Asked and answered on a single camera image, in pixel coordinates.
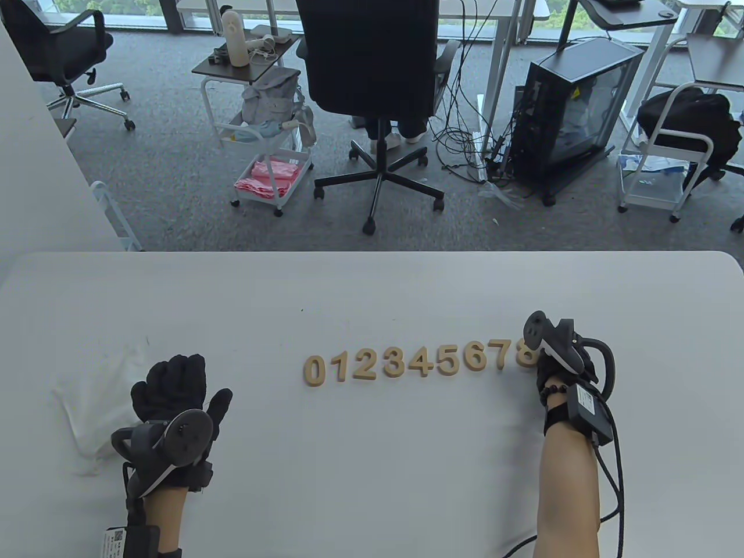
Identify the person's right hand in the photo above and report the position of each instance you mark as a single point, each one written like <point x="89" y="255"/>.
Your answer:
<point x="543" y="372"/>

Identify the person's left hand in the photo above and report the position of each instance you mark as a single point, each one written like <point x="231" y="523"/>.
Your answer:
<point x="171" y="386"/>

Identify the double-loop wooden number block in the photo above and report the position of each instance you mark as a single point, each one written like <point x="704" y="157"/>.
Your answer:
<point x="525" y="353"/>

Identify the flat-top slanted wooden number block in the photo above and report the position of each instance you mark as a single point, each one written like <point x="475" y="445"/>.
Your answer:
<point x="499" y="344"/>

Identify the looped tailed wooden number block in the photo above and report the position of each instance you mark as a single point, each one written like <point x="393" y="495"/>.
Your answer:
<point x="468" y="359"/>

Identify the hooked flat-top wooden number block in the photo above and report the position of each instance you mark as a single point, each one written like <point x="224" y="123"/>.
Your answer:
<point x="457" y="364"/>

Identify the angular wooden number block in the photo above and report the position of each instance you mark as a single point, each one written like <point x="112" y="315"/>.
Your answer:
<point x="426" y="363"/>

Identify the double-bump wooden number block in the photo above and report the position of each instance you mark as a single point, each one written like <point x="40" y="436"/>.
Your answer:
<point x="400" y="368"/>

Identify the straight wooden number block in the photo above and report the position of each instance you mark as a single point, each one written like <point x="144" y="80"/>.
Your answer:
<point x="342" y="369"/>

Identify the curved flat-base wooden number block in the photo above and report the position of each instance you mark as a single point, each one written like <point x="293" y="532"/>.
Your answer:
<point x="366" y="376"/>

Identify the black forearm sensor box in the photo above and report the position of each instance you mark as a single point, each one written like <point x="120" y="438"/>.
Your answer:
<point x="131" y="543"/>
<point x="590" y="412"/>

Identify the person's left forearm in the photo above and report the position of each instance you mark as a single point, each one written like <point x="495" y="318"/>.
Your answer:
<point x="165" y="514"/>

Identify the clear plastic bag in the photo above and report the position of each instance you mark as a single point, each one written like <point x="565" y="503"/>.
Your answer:
<point x="503" y="196"/>

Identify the black bag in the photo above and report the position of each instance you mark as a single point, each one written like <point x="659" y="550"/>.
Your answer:
<point x="686" y="125"/>

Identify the black grey hand controller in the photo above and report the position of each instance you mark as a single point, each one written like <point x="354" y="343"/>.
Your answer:
<point x="189" y="433"/>
<point x="535" y="328"/>

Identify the pink folded cloths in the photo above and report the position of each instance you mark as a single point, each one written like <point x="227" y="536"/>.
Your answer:
<point x="267" y="177"/>

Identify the clear blue plastic packets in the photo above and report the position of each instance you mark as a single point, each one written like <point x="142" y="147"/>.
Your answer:
<point x="657" y="165"/>

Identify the light blue pouch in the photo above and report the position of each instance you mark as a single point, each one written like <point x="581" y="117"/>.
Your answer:
<point x="253" y="132"/>

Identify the black computer tower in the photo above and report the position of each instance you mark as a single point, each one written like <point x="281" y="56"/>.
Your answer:
<point x="575" y="99"/>

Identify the grey backpack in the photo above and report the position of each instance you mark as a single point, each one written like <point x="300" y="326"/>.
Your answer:
<point x="270" y="96"/>

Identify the white cart with dark top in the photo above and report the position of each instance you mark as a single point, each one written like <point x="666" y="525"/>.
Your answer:
<point x="715" y="64"/>
<point x="232" y="68"/>

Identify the small dark gadget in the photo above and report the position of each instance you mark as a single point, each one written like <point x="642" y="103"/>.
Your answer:
<point x="218" y="56"/>

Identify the cream cylindrical bottle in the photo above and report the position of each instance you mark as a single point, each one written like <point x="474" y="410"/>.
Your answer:
<point x="233" y="40"/>

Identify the white handheld device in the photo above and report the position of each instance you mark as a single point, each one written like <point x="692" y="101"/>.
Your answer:
<point x="264" y="42"/>

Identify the black mesh office chair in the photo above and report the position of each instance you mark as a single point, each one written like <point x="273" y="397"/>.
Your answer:
<point x="58" y="46"/>

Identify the black high-back office chair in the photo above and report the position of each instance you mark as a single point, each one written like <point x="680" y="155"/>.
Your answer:
<point x="369" y="58"/>

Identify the black monitor stand table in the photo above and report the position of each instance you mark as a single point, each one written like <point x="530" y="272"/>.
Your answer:
<point x="628" y="14"/>

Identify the white flat box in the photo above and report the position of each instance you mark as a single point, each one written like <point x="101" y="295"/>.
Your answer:
<point x="273" y="32"/>

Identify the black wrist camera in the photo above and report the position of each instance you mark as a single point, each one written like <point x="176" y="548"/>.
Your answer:
<point x="201" y="475"/>

